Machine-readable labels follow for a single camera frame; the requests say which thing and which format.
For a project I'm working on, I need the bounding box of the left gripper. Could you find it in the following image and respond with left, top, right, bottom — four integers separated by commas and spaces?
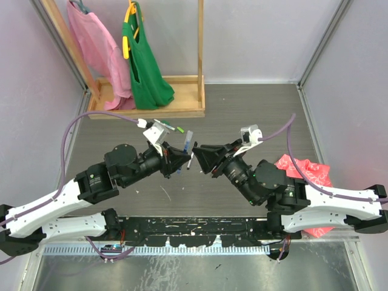
121, 141, 191, 188

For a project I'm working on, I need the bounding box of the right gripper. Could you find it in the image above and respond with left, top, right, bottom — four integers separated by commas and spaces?
192, 138, 259, 204

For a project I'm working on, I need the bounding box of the black white marker pen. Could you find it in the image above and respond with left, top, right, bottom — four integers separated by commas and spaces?
186, 152, 194, 170

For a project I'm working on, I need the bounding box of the clear pen cap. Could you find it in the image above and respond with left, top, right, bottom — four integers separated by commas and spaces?
185, 130, 193, 142

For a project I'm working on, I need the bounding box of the blue pen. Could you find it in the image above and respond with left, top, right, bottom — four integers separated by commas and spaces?
177, 141, 191, 174

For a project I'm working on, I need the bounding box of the green white pen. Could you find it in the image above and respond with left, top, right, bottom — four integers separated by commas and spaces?
153, 119, 176, 131

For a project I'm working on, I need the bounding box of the wooden clothes rack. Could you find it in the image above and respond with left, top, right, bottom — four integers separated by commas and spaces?
43, 1, 206, 119

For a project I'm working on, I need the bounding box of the green tank top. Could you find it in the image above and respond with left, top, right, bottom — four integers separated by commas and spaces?
122, 2, 175, 110

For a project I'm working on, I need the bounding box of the red patterned cloth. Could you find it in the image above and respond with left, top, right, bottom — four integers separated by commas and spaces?
275, 154, 333, 238

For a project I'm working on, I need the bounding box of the pink shirt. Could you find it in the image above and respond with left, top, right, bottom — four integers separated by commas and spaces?
67, 1, 136, 110

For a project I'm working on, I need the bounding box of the yellow hanger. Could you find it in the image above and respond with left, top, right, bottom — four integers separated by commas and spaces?
122, 1, 146, 60

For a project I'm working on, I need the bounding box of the blue grey hanger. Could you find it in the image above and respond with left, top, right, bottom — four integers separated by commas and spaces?
70, 0, 90, 15

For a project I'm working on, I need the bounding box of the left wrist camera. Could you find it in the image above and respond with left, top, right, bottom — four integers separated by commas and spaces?
137, 118, 169, 156

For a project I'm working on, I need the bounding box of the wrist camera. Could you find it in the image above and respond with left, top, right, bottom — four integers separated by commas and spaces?
233, 124, 263, 156
137, 118, 169, 156

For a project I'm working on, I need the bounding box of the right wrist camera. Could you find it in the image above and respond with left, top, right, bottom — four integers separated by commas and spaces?
233, 124, 263, 156

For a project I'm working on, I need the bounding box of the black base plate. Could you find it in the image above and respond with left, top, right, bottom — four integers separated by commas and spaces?
102, 216, 303, 247

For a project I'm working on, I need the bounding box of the grey slotted cable duct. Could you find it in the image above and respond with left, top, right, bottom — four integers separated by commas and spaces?
42, 244, 270, 256

